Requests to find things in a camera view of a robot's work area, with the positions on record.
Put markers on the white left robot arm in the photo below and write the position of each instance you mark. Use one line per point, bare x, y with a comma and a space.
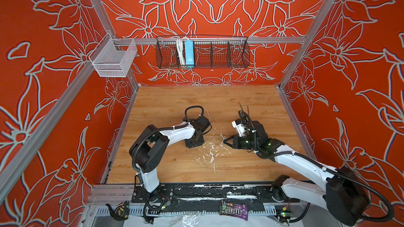
149, 148

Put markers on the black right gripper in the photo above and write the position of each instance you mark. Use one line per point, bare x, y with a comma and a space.
235, 141

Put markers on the black yellow tape measure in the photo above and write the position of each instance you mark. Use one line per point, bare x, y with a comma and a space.
121, 212

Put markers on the black wire basket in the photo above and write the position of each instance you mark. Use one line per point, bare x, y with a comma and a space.
210, 52

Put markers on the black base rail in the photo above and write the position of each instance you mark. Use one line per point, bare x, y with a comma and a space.
205, 197

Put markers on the purple candy bag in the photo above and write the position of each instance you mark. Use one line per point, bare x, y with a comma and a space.
233, 209

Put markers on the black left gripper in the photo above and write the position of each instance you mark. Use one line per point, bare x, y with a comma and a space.
201, 141

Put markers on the clear mesh basket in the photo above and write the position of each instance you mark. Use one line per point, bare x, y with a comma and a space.
112, 58

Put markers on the blue white box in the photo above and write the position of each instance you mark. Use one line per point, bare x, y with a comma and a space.
189, 53

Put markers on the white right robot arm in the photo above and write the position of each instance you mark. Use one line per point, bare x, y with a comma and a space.
336, 190

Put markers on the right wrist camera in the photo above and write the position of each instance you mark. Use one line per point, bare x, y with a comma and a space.
240, 127

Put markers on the clear plastic sheet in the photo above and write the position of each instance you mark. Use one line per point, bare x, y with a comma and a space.
187, 220

